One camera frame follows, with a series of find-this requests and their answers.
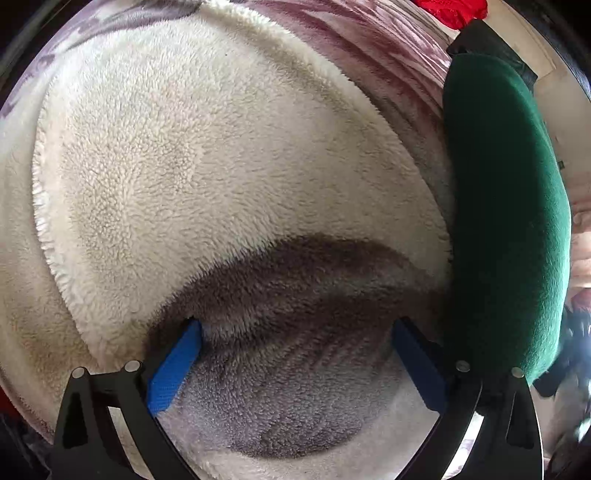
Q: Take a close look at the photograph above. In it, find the pink floral blanket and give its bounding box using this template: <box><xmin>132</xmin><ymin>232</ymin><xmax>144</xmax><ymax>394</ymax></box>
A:
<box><xmin>0</xmin><ymin>0</ymin><xmax>495</xmax><ymax>480</ymax></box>

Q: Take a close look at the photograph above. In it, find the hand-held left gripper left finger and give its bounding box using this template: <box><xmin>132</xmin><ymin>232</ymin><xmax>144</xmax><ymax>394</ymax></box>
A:
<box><xmin>48</xmin><ymin>318</ymin><xmax>205</xmax><ymax>480</ymax></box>

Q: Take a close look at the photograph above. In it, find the green and white varsity jacket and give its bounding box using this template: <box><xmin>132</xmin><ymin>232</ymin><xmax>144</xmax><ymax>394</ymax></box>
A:
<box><xmin>442</xmin><ymin>19</ymin><xmax>573</xmax><ymax>398</ymax></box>

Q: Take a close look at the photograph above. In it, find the white fleece garment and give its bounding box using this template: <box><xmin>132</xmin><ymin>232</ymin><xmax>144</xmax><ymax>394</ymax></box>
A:
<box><xmin>0</xmin><ymin>0</ymin><xmax>455</xmax><ymax>480</ymax></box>

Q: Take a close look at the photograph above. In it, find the red cloth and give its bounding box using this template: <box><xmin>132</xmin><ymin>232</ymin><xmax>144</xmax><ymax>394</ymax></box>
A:
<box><xmin>410</xmin><ymin>0</ymin><xmax>490</xmax><ymax>32</ymax></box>

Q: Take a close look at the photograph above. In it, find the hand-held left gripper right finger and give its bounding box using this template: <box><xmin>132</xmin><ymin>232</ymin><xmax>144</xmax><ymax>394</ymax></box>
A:
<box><xmin>392</xmin><ymin>316</ymin><xmax>544</xmax><ymax>480</ymax></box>

